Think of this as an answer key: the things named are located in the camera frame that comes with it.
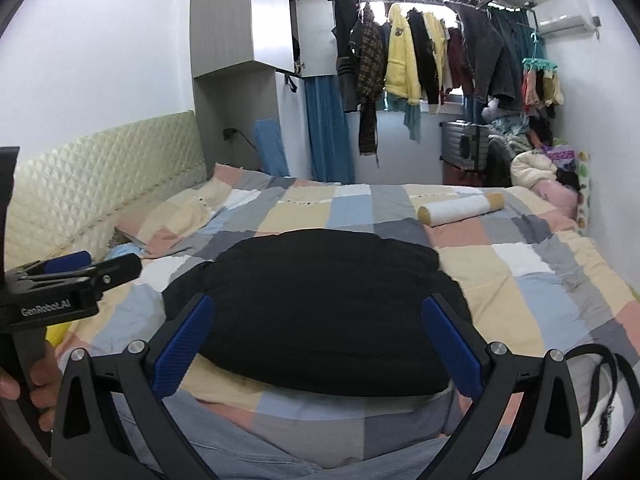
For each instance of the white wall air conditioner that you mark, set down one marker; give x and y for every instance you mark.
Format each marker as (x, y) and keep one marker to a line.
(567, 25)

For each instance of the person's left hand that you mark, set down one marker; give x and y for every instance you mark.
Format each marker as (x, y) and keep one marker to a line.
(46, 378)

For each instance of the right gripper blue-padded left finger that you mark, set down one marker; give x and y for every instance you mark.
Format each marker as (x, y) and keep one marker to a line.
(89, 441)

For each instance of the blue folded board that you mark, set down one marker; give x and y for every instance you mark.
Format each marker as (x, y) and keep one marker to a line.
(267, 134)

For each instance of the dark denim jacket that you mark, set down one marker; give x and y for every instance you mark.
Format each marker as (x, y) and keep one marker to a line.
(491, 55)

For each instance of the patchwork pastel duvet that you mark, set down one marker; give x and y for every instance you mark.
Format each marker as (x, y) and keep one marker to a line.
(529, 278)

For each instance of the black wall charger with cable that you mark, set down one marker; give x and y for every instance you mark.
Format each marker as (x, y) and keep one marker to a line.
(229, 134)

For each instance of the teal clip hanger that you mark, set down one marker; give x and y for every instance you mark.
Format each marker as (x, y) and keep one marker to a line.
(536, 61)

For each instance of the blue curtain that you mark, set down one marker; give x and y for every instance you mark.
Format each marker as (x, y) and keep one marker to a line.
(329, 137)

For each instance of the teal hanging cloth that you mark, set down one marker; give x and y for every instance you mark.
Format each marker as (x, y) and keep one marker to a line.
(412, 115)

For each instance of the quilted cream headboard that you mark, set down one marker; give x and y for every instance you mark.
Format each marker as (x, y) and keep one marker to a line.
(70, 199)

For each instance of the black padded coat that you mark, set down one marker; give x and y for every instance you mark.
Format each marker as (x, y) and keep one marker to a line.
(323, 311)

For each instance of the white overhead cabinet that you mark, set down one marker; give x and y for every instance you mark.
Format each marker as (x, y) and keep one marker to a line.
(232, 33)

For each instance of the brown plaid scarf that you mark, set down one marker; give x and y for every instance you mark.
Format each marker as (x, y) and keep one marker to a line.
(370, 82)

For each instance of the yellow fleece jacket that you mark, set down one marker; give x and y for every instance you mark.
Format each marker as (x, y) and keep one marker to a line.
(401, 77)

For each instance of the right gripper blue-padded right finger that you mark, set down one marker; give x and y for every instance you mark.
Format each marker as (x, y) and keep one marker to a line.
(523, 421)

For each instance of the grey hard-shell suitcase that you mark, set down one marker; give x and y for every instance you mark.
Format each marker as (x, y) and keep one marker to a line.
(464, 145)

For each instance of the dark grey hanging jacket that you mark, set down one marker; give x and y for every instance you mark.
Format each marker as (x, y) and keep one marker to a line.
(346, 19)

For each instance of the patchwork pillow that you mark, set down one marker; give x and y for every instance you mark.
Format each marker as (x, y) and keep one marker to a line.
(157, 226)

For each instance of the white bolster with tan ends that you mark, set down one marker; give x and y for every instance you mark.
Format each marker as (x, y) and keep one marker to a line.
(450, 211)

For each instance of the cream bundled blanket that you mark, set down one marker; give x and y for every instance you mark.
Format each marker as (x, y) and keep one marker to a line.
(529, 168)

